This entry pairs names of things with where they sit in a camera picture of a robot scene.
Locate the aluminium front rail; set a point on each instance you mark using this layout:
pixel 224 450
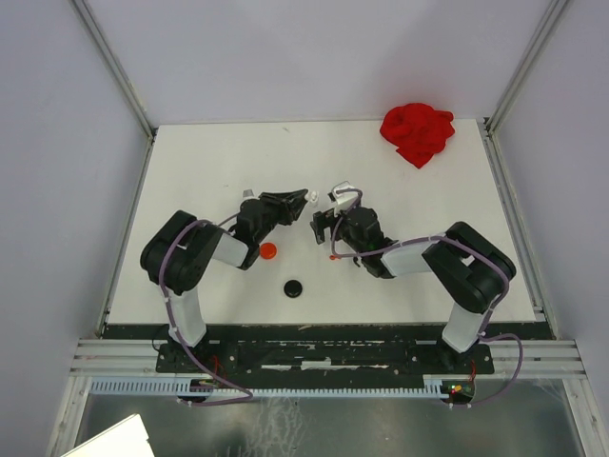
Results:
pixel 136 358

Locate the white paper sheet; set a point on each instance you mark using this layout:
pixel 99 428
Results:
pixel 128 438

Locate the black round earbud case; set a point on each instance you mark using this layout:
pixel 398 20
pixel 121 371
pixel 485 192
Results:
pixel 293 288

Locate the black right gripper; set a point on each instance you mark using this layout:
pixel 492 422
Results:
pixel 323 220

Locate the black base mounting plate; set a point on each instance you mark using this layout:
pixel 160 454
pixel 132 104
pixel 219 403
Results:
pixel 408 356

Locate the right aluminium frame post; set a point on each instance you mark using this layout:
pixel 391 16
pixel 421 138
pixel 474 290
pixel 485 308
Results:
pixel 540 39

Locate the red crumpled cloth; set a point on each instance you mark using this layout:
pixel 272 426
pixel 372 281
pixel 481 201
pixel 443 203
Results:
pixel 418 131

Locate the orange round earbud case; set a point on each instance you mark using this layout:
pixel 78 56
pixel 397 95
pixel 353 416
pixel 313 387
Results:
pixel 268 250

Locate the white slotted cable duct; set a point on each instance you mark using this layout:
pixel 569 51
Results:
pixel 197 387

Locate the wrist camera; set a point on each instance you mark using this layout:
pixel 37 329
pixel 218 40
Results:
pixel 342 197
pixel 248 193

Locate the left aluminium frame post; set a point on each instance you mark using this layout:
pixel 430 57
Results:
pixel 99 39

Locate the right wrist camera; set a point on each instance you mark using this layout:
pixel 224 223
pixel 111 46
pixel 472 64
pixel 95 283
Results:
pixel 342 197

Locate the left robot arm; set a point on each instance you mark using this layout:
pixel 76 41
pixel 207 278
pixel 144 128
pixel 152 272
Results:
pixel 176 257

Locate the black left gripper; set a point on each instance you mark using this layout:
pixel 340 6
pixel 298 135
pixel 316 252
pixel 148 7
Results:
pixel 289 205

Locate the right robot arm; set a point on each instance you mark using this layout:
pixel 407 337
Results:
pixel 474 272

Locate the aluminium frame post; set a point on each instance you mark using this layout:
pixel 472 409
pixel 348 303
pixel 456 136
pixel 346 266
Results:
pixel 540 39
pixel 99 39

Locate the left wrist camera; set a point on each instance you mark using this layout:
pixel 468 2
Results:
pixel 248 193

